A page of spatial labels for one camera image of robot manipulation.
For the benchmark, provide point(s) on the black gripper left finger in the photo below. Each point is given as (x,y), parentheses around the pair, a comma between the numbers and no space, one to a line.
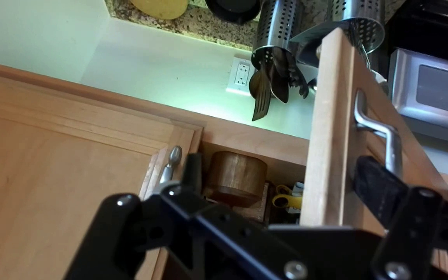
(115,227)

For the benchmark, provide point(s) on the brown wooden utensil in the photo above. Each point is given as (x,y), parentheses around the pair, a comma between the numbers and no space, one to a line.
(260,95)

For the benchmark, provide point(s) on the white wall outlet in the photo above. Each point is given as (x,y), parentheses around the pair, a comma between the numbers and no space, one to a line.
(240,75)

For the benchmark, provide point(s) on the perforated steel utensil holder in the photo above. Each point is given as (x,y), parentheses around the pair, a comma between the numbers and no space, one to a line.
(361,17)
(275,25)

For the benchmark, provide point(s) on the wooden cabinet door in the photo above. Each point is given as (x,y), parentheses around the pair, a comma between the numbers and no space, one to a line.
(333,129)
(53,181)

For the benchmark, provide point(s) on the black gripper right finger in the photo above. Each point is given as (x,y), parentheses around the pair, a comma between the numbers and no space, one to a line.
(408,233)

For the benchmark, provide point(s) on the small black round dish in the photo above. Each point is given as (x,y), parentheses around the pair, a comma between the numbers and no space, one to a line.
(233,8)

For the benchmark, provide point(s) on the black kitchen utensil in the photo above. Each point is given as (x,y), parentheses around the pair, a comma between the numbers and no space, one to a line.
(280,78)

